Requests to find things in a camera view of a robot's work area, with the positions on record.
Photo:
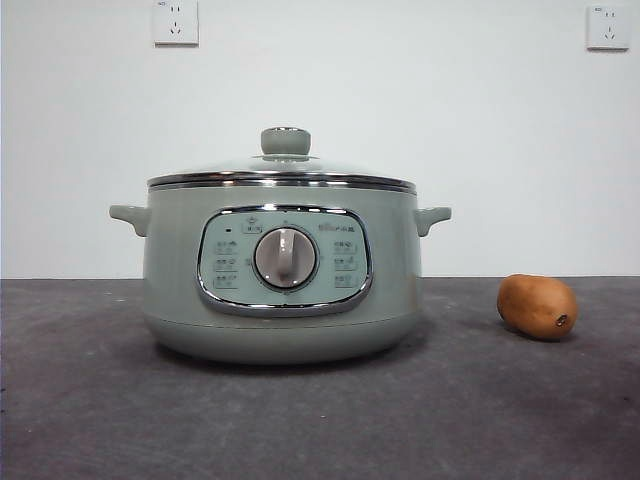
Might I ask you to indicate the glass lid with green knob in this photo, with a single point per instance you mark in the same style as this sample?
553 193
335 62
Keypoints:
285 140

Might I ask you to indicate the brown potato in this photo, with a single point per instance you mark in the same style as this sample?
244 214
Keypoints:
535 306

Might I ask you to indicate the sage green electric cooking pot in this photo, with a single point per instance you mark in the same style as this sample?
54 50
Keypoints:
175 280

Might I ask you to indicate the white wall socket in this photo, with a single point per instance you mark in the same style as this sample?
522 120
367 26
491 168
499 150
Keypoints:
176 22
608 27

